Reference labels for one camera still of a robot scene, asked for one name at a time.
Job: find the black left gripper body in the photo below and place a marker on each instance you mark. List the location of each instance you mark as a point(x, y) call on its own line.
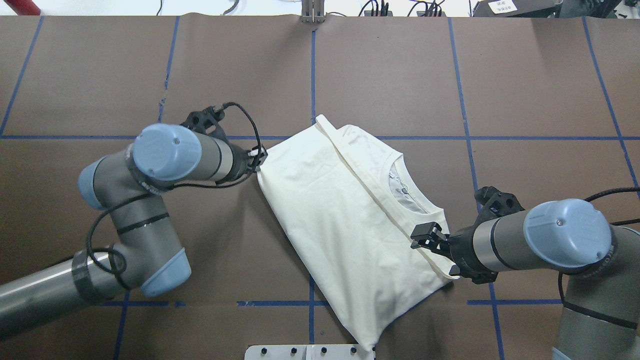
point(242, 163)

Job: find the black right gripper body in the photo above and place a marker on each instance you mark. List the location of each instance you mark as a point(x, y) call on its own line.
point(461, 247)

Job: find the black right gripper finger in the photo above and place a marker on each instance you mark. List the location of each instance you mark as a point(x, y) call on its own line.
point(430, 236)

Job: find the cream long-sleeve t-shirt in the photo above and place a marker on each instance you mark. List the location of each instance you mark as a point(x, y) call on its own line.
point(348, 205)

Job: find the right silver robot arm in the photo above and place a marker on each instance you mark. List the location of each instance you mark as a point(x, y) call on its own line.
point(600, 307)

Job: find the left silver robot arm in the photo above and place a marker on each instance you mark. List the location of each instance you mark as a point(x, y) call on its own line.
point(133, 243)

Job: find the black box with label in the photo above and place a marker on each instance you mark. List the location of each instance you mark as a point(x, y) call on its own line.
point(516, 8)

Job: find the red cylindrical bottle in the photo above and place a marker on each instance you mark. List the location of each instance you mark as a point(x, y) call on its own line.
point(24, 7)

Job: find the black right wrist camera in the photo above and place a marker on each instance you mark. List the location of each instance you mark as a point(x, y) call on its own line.
point(495, 204)

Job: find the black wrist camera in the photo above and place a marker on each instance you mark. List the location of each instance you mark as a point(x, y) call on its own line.
point(207, 122)
point(495, 204)

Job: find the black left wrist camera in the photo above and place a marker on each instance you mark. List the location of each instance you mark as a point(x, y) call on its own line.
point(207, 122)

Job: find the aluminium frame post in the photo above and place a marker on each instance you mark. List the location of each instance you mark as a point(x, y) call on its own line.
point(313, 11)

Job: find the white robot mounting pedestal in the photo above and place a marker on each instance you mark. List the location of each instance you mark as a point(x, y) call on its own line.
point(309, 352)

